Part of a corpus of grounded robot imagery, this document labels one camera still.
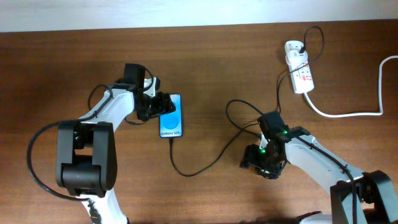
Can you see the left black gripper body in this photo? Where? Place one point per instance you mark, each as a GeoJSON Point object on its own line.
{"type": "Point", "coordinates": [146, 109]}

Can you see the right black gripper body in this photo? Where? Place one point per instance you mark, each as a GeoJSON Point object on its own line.
{"type": "Point", "coordinates": [267, 163]}

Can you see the blue Galaxy smartphone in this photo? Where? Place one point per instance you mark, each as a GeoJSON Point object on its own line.
{"type": "Point", "coordinates": [171, 125]}

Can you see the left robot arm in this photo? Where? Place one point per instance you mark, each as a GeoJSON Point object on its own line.
{"type": "Point", "coordinates": [86, 163]}

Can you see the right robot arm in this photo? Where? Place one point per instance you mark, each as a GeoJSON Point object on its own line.
{"type": "Point", "coordinates": [356, 196]}

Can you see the white charger adapter plug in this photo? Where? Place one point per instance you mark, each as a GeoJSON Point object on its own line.
{"type": "Point", "coordinates": [294, 57]}

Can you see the white power strip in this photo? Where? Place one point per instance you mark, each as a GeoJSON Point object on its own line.
{"type": "Point", "coordinates": [300, 74]}

